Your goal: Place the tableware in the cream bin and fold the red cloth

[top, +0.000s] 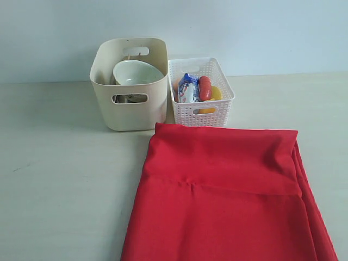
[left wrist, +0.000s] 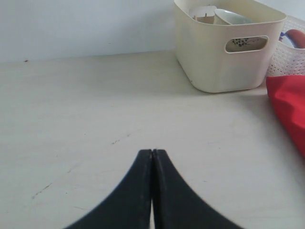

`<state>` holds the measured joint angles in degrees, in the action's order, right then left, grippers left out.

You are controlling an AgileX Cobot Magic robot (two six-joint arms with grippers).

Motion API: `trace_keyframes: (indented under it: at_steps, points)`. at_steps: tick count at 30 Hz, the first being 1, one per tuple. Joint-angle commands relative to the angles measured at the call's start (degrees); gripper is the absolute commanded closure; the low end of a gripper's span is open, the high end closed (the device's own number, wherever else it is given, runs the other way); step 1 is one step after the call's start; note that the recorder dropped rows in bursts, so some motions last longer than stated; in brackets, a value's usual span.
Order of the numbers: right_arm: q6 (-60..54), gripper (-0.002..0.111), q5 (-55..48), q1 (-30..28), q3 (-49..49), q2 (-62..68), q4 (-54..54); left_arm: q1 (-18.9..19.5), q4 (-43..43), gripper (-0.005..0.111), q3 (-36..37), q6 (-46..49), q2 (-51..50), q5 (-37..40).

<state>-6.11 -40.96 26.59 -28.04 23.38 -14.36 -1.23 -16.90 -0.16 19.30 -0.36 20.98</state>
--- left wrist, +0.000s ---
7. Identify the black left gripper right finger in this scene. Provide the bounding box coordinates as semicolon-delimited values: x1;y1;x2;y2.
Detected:
151;149;241;229

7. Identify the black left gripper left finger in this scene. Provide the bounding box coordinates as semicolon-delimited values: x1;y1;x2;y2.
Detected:
67;149;153;229

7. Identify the red table cloth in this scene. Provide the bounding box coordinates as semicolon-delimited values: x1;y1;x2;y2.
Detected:
266;75;305;156

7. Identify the pale green ceramic bowl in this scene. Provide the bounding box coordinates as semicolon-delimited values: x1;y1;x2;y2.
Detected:
213;8;267;52

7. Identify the blue white milk carton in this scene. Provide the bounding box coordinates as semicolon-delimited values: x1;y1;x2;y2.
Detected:
279;32;295;48

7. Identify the red sausage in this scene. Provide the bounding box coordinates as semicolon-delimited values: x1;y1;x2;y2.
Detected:
285;29;305;49

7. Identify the cream plastic tub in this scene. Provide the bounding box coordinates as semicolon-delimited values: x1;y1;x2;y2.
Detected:
174;0;287;93

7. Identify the white perforated plastic basket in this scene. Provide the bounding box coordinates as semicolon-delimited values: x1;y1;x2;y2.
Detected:
266;16;305;76

